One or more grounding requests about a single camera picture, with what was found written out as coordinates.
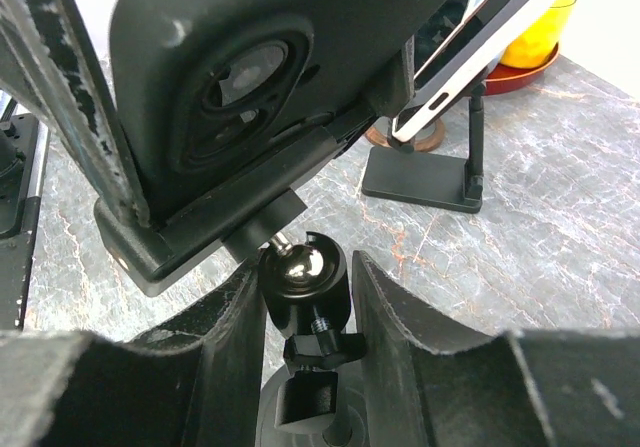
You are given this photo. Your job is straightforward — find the phone in pink case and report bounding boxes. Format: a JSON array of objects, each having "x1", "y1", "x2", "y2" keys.
[{"x1": 388, "y1": 0, "x2": 553, "y2": 146}]

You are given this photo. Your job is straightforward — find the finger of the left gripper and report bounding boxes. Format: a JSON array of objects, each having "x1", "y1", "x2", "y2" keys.
[{"x1": 1, "y1": 0, "x2": 150, "y2": 227}]

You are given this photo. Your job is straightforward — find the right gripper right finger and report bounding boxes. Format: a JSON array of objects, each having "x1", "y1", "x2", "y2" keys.
[{"x1": 352, "y1": 251, "x2": 639, "y2": 446}]

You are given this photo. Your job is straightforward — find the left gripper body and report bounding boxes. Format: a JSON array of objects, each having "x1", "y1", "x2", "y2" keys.
[{"x1": 1, "y1": 92, "x2": 50, "y2": 330}]

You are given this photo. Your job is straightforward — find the yellow mug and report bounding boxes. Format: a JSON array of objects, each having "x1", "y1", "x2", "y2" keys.
[{"x1": 499, "y1": 0, "x2": 577, "y2": 69}]

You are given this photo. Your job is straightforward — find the wooden round-base phone stand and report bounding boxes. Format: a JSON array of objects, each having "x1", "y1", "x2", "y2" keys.
[{"x1": 365, "y1": 117, "x2": 446, "y2": 152}]

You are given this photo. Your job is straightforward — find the black phone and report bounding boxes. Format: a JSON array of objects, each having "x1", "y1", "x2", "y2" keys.
[{"x1": 109, "y1": 0, "x2": 452, "y2": 223}]

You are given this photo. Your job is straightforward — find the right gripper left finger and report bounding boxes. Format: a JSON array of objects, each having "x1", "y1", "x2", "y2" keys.
[{"x1": 1, "y1": 261, "x2": 265, "y2": 446}]

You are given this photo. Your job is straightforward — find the red round tray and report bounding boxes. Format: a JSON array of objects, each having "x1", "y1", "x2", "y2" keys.
[{"x1": 485, "y1": 43, "x2": 560, "y2": 96}]

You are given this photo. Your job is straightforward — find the black round-base phone stand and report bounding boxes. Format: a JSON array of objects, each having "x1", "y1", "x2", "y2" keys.
[{"x1": 95, "y1": 108, "x2": 429, "y2": 446}]

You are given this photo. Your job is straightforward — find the black flat-base phone stand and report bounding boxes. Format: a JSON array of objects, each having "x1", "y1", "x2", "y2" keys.
[{"x1": 361, "y1": 81, "x2": 486, "y2": 214}]

